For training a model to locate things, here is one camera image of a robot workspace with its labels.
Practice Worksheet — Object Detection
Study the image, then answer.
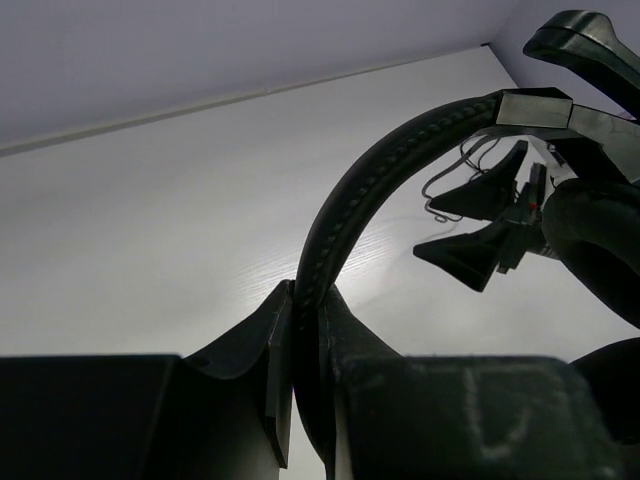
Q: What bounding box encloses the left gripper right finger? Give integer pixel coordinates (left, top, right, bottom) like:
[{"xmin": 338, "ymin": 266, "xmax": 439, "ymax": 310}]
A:
[{"xmin": 318, "ymin": 289, "xmax": 630, "ymax": 479}]

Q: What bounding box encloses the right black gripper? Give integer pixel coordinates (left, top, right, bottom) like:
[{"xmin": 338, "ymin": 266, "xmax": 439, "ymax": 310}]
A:
[{"xmin": 412, "ymin": 140, "xmax": 558, "ymax": 292}]

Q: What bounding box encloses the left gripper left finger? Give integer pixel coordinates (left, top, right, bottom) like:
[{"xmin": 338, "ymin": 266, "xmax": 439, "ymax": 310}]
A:
[{"xmin": 1, "ymin": 281, "xmax": 292, "ymax": 479}]

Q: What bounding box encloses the thin black headset cable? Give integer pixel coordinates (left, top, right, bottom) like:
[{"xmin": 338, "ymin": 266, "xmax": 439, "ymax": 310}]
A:
[{"xmin": 422, "ymin": 132, "xmax": 506, "ymax": 224}]

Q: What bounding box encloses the black headset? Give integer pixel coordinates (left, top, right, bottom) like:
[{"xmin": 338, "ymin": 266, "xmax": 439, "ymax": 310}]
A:
[{"xmin": 292, "ymin": 10, "xmax": 639, "ymax": 474}]

